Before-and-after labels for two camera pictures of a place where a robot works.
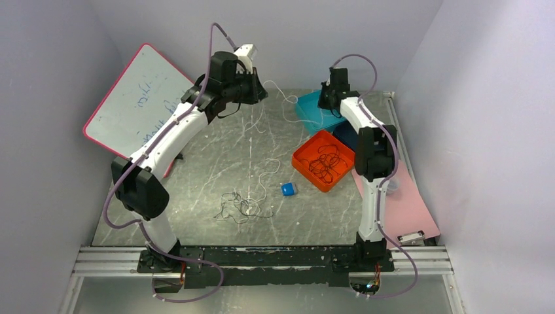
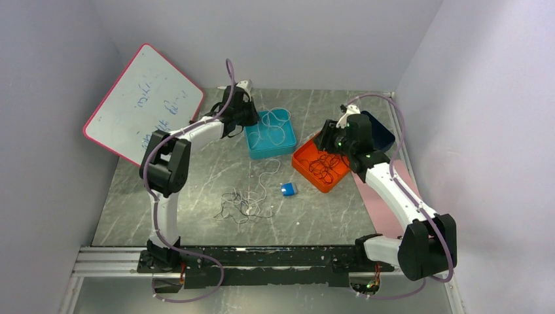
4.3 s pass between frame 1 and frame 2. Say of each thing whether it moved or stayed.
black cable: stayed
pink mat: stayed
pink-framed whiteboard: stayed
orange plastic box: stayed
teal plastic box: moved
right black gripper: moved
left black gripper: moved
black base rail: stayed
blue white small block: stayed
